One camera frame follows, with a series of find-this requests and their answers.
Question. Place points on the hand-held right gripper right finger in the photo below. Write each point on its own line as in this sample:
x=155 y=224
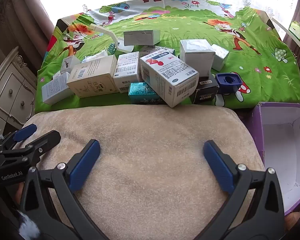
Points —
x=218 y=165

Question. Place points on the purple storage box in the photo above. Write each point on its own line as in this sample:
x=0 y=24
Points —
x=285 y=142

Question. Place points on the green cartoon printed blanket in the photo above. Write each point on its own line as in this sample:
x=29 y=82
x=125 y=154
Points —
x=165 y=25

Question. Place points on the silver white small box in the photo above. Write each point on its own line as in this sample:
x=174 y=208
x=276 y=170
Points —
x=220 y=56

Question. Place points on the white curved shelf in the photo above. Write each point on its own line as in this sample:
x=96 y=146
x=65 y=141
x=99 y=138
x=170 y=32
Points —
x=283 y=33

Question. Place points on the white medicine box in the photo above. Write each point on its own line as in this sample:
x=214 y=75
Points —
x=126 y=70

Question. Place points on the black box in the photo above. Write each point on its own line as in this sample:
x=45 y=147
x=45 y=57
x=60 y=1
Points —
x=205 y=90

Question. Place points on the red label medicine box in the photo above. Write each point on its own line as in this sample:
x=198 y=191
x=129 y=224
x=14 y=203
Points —
x=168 y=80

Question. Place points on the cream carved nightstand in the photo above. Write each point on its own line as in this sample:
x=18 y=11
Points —
x=12 y=97

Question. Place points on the white cube box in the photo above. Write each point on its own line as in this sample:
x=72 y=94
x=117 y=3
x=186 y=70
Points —
x=197 y=55

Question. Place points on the green tissue pack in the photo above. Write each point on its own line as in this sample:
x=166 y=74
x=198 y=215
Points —
x=298 y=31

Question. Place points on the beige barcode box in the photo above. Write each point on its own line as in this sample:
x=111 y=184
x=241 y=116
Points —
x=92 y=76

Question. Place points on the white small text box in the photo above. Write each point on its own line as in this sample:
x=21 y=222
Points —
x=56 y=90

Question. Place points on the white plastic scoop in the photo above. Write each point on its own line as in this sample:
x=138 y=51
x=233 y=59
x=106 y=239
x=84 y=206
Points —
x=115 y=38

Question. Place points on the teal box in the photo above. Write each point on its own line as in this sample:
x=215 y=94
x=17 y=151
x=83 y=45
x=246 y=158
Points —
x=142 y=96

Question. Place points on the beige stool cushion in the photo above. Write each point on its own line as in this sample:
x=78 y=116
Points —
x=150 y=142

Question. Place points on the white fluffy tuft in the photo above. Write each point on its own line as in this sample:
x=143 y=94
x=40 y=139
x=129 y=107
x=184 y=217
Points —
x=27 y=225

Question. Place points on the white saxophone print box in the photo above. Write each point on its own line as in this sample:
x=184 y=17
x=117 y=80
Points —
x=70 y=63

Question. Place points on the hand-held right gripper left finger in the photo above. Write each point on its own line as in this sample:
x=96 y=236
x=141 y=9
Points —
x=85 y=165

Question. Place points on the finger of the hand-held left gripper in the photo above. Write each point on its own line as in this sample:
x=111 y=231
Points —
x=25 y=132
x=47 y=140

